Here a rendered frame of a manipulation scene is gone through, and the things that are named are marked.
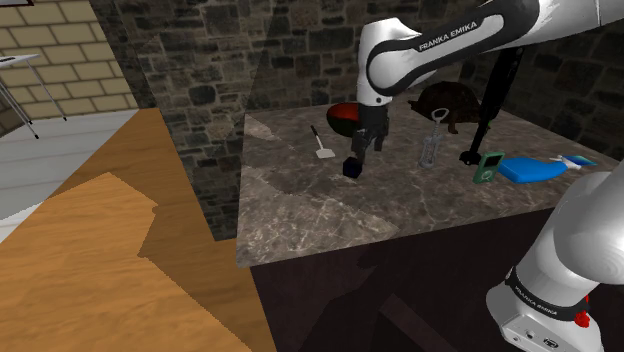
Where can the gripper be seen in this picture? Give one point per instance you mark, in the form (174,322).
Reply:
(374,119)

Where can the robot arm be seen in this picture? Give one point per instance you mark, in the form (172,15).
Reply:
(565,253)

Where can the dark blue cube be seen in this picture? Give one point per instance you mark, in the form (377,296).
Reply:
(352,168)

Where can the red and black bowl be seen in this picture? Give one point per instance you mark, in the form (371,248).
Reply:
(341,119)

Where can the silver corkscrew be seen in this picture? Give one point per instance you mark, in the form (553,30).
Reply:
(431,148)

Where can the brown turtle figure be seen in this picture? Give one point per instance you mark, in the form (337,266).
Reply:
(453,102)

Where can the green music player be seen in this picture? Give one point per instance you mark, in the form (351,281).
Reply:
(488,168)

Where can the blue flat cushion shape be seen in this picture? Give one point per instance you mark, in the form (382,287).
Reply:
(529,169)

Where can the teal and white flat object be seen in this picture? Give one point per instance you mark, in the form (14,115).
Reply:
(577,160)

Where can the white table with metal legs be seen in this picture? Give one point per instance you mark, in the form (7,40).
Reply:
(19,59)

